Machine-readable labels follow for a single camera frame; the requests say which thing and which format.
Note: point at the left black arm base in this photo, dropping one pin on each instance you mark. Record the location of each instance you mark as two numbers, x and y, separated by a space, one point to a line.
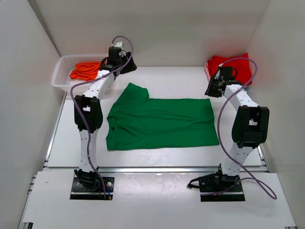
89 186

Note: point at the orange t shirt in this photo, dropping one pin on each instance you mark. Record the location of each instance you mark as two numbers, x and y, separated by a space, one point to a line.
86 71

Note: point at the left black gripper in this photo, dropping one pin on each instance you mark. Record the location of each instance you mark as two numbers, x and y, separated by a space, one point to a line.
131 67

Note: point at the green t shirt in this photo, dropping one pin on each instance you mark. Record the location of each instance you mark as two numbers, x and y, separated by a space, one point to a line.
137 121

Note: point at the red folded t shirt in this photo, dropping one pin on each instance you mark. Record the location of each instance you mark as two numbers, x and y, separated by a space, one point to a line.
242 66

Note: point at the pink folded t shirt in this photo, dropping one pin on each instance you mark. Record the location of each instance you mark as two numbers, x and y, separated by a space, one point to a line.
207 70

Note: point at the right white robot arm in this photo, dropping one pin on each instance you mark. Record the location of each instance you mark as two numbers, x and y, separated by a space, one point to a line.
250 125

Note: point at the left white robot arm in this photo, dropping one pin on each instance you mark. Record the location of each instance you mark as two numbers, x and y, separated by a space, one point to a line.
88 112

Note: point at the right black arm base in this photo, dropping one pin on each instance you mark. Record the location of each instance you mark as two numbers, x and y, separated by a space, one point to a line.
218 187

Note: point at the white plastic basket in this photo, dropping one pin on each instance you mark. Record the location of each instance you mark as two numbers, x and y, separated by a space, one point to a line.
66 64

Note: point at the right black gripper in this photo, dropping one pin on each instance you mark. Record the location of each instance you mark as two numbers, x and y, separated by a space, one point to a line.
208 92

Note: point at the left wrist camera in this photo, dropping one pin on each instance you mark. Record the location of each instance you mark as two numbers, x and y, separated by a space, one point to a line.
118 45

